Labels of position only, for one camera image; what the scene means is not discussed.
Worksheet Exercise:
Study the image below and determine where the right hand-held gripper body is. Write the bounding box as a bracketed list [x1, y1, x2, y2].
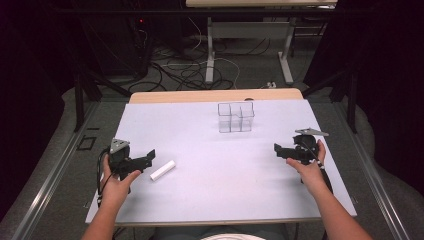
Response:
[289, 127, 330, 166]

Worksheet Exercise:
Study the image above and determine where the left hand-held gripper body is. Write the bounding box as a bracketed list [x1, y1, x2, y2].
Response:
[108, 138, 138, 181]

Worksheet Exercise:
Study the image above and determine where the person's right hand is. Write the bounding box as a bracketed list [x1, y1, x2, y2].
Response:
[285, 138, 330, 198]

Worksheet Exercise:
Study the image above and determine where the person's left hand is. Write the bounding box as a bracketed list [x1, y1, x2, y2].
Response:
[99, 153, 142, 208]

